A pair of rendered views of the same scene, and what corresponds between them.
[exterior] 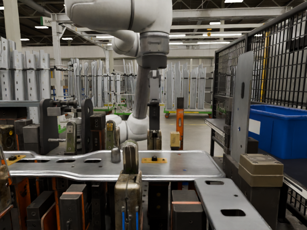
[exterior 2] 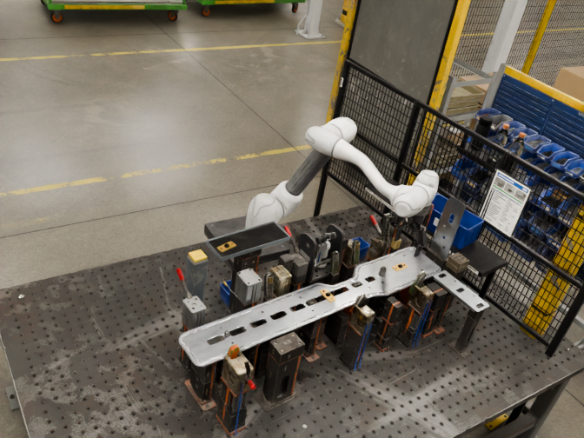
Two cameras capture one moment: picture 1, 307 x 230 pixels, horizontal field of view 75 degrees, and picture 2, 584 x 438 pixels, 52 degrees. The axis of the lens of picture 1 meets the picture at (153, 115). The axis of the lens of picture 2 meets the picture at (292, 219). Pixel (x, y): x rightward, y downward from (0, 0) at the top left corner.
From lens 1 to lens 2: 261 cm
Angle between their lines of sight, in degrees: 46
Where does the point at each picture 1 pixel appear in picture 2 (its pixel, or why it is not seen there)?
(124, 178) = (424, 290)
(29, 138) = (301, 273)
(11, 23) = not seen: outside the picture
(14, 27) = not seen: outside the picture
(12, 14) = not seen: outside the picture
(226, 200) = (454, 285)
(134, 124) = (293, 202)
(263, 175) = (461, 267)
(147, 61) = (418, 220)
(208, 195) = (447, 284)
